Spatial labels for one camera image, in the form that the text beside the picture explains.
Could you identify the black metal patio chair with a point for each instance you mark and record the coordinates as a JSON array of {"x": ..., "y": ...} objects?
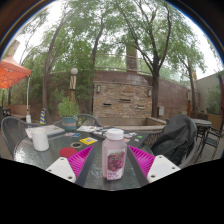
[{"x": 213, "y": 140}]

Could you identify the green plant in blue pot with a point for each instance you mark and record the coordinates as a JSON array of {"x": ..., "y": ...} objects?
[{"x": 68, "y": 111}]

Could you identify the yellow square card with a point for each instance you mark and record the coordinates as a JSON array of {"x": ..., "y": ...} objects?
[{"x": 88, "y": 140}]

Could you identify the white ribbed cup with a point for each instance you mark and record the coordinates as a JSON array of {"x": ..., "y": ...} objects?
[{"x": 40, "y": 140}]

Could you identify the black jacket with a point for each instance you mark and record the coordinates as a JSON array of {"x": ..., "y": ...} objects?
[{"x": 175, "y": 138}]

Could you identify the round dark patio table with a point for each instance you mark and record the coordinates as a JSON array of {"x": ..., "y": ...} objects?
[{"x": 201, "y": 122}]

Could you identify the orange canopy tent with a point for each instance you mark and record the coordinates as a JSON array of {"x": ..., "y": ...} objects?
[{"x": 11, "y": 71}]

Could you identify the pink juice bottle white cap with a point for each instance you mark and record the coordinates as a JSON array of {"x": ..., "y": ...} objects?
[{"x": 114, "y": 156}]

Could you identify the wooden lamp post white globe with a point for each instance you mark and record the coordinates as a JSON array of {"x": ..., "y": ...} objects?
[{"x": 73, "y": 85}]

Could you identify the grey chair holding jacket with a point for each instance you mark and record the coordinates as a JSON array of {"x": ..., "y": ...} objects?
[{"x": 191, "y": 156}]

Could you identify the black laptop with stickers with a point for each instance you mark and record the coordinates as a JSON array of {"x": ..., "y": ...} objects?
[{"x": 135, "y": 136}]

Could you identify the yellow blue striped cone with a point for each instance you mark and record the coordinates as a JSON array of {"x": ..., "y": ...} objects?
[{"x": 43, "y": 116}]

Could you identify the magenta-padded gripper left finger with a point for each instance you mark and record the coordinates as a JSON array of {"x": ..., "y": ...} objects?
[{"x": 80, "y": 161}]

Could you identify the flat round red coaster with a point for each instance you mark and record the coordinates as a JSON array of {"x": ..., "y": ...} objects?
[{"x": 67, "y": 152}]

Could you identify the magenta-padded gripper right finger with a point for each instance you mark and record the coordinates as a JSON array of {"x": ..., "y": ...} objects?
[{"x": 143, "y": 161}]

